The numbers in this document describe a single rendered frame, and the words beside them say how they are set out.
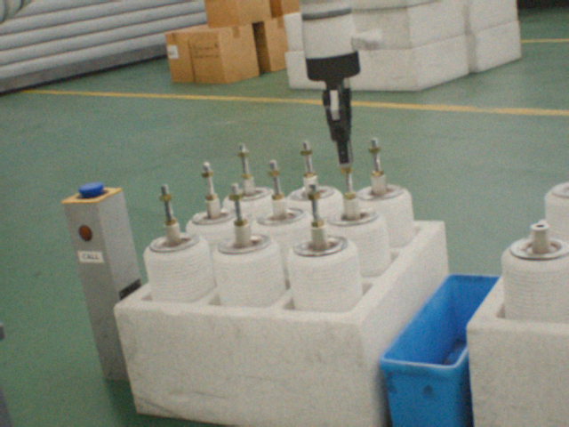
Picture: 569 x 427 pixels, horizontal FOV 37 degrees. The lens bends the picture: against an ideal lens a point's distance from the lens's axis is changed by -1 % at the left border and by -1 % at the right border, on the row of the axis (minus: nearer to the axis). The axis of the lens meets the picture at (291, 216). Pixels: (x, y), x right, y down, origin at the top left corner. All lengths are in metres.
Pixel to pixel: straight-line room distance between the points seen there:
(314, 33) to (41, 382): 0.76
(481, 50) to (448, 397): 3.05
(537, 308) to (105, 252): 0.67
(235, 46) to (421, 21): 1.42
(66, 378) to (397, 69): 2.55
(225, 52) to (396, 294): 3.68
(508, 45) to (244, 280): 3.21
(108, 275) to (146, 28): 5.54
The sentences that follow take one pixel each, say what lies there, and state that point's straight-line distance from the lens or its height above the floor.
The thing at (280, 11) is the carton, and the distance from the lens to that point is 5.11.
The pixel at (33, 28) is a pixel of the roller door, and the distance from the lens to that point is 6.39.
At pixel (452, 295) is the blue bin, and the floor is 0.09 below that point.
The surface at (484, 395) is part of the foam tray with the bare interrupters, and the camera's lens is 1.08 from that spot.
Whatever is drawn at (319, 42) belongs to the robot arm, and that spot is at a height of 0.51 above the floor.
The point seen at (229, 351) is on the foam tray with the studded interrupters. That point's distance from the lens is 1.18.
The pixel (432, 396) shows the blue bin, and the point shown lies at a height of 0.07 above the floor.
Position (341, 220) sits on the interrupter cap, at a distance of 1.24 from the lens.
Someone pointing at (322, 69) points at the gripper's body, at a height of 0.48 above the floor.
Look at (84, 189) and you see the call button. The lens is 1.36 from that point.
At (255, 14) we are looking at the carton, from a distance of 4.93.
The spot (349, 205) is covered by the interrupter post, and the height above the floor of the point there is 0.27.
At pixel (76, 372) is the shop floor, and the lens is 1.53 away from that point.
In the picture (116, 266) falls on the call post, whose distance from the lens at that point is 1.37.
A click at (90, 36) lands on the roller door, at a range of 6.59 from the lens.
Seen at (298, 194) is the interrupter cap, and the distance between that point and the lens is 1.39.
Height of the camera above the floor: 0.63
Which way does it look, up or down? 17 degrees down
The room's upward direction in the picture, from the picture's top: 9 degrees counter-clockwise
